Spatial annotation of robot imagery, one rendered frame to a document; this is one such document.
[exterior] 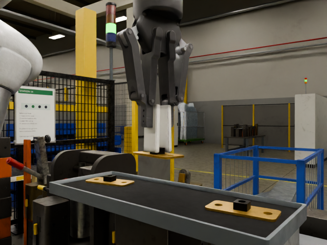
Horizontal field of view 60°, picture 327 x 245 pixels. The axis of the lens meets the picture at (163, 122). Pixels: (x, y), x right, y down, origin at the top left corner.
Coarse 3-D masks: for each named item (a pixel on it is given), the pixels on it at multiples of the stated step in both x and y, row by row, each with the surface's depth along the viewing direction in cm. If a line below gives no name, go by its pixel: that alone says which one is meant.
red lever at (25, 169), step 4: (8, 160) 91; (12, 160) 91; (16, 160) 93; (12, 164) 91; (16, 164) 92; (20, 164) 93; (20, 168) 93; (24, 168) 94; (28, 168) 95; (28, 172) 95; (32, 172) 96; (36, 176) 98; (40, 176) 99
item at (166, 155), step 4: (160, 148) 42; (164, 148) 43; (136, 152) 44; (140, 152) 44; (144, 152) 44; (148, 152) 44; (160, 152) 42; (164, 152) 43; (148, 156) 41; (152, 156) 41; (156, 156) 40; (160, 156) 40; (164, 156) 40; (168, 156) 40; (172, 156) 40; (176, 156) 40; (180, 156) 40
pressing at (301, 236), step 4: (300, 236) 66; (304, 236) 66; (308, 236) 66; (312, 236) 67; (300, 240) 64; (304, 240) 64; (308, 240) 64; (312, 240) 64; (316, 240) 64; (320, 240) 64; (324, 240) 64; (212, 244) 63; (300, 244) 62; (304, 244) 62; (308, 244) 62; (312, 244) 62; (316, 244) 62; (320, 244) 62; (324, 244) 62
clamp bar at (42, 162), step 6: (36, 138) 97; (42, 138) 98; (48, 138) 100; (36, 144) 98; (42, 144) 98; (36, 150) 99; (42, 150) 98; (36, 156) 100; (42, 156) 98; (42, 162) 98; (42, 168) 98; (48, 168) 100; (42, 174) 99; (48, 174) 100
